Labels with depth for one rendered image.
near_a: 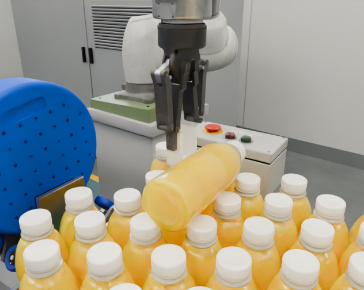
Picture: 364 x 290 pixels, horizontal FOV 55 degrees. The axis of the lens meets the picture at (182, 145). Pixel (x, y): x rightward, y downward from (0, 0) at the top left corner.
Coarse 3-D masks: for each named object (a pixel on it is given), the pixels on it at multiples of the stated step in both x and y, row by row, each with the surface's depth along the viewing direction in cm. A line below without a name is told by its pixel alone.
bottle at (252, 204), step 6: (234, 192) 57; (240, 192) 55; (258, 192) 55; (246, 198) 55; (252, 198) 55; (258, 198) 56; (246, 204) 55; (252, 204) 55; (258, 204) 55; (246, 210) 54; (252, 210) 54; (258, 210) 55; (246, 216) 55
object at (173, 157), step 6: (180, 132) 57; (180, 138) 57; (180, 144) 58; (168, 150) 59; (180, 150) 58; (168, 156) 60; (174, 156) 59; (180, 156) 58; (168, 162) 60; (174, 162) 60
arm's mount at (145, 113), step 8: (104, 96) 128; (112, 96) 128; (96, 104) 124; (104, 104) 121; (112, 104) 119; (120, 104) 116; (128, 104) 116; (136, 104) 116; (144, 104) 115; (152, 104) 115; (112, 112) 120; (120, 112) 117; (128, 112) 115; (136, 112) 112; (144, 112) 110; (152, 112) 110; (144, 120) 111; (152, 120) 111
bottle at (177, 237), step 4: (184, 228) 50; (164, 232) 50; (168, 232) 50; (172, 232) 49; (176, 232) 49; (180, 232) 49; (184, 232) 50; (164, 236) 50; (168, 236) 50; (172, 236) 49; (176, 236) 49; (180, 236) 49; (184, 236) 50; (168, 240) 50; (172, 240) 49; (176, 240) 49; (180, 240) 50; (176, 244) 50; (180, 244) 50
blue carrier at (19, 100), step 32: (0, 96) 55; (32, 96) 60; (64, 96) 65; (0, 128) 56; (32, 128) 61; (64, 128) 67; (0, 160) 57; (32, 160) 62; (64, 160) 68; (0, 192) 59; (32, 192) 64; (0, 224) 60
